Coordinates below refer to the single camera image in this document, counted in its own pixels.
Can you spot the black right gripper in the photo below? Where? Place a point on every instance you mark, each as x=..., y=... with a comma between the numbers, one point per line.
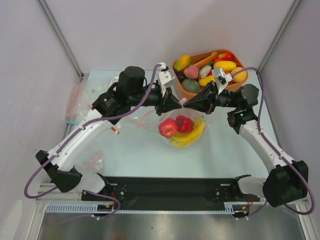
x=211, y=96

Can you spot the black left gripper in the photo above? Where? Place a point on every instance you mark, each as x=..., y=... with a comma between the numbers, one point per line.
x=170, y=102

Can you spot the red toy apple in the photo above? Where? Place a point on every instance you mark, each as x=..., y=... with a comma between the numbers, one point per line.
x=167, y=128

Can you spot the red toy bell pepper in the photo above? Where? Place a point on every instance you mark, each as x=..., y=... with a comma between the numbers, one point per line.
x=184, y=124

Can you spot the clear red-dotted zip bag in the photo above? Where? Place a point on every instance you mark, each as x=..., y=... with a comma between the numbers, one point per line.
x=145, y=118

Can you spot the yellow toy banana bunch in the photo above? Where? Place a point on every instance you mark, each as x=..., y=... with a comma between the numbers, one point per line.
x=181, y=140

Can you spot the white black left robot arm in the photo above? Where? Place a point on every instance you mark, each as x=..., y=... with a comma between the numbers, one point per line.
x=123, y=98

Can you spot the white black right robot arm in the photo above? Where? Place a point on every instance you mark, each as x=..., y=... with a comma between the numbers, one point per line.
x=287, y=179

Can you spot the clear zip bag pile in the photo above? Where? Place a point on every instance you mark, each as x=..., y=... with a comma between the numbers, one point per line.
x=84, y=94

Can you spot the green brown toy melon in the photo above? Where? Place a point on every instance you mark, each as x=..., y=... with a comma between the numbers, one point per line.
x=191, y=86

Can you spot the white toy garlic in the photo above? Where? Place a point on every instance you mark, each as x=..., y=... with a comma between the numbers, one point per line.
x=204, y=71

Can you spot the pink toy peach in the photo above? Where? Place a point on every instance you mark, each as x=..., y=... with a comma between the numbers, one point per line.
x=191, y=72

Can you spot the yellow toy lemon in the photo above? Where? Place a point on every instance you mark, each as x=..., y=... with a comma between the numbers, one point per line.
x=225, y=65

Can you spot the orange toy carrot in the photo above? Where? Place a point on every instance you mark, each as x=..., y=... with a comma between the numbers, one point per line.
x=203, y=58

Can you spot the yellow orange toy peach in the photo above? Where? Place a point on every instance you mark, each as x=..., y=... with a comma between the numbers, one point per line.
x=238, y=77

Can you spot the yellow green toy mango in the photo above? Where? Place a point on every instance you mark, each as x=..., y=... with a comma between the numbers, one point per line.
x=182, y=62

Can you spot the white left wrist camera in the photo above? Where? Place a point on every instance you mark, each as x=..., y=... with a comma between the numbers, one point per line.
x=165, y=80

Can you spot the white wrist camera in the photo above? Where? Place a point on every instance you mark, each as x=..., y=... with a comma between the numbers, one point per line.
x=221, y=79
x=165, y=80

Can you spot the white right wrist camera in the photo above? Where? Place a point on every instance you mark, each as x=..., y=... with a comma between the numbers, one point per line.
x=221, y=79

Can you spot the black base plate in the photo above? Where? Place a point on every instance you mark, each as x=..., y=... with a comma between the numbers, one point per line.
x=162, y=180

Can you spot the aluminium front rail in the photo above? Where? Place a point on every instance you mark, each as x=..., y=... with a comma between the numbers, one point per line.
x=156, y=196

